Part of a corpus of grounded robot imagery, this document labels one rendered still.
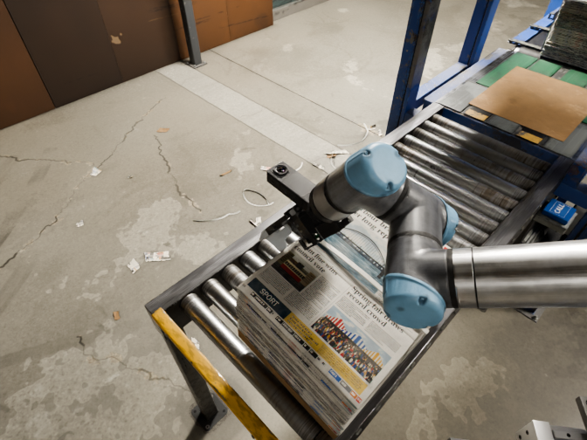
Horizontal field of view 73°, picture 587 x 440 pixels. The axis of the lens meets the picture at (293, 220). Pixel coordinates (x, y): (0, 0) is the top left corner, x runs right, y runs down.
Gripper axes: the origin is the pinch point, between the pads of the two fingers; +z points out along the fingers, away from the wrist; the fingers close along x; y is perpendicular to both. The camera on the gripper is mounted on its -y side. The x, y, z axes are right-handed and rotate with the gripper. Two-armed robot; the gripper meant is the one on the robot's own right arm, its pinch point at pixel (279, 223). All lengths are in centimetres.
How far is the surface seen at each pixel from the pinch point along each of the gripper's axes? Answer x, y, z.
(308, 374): -17.2, 24.2, -9.7
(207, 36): 172, -184, 231
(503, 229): 59, 38, 1
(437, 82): 140, -13, 47
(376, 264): 5.7, 17.3, -12.3
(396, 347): -5.0, 28.4, -18.0
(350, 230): 8.0, 9.5, -8.5
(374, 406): -6.2, 42.1, 0.3
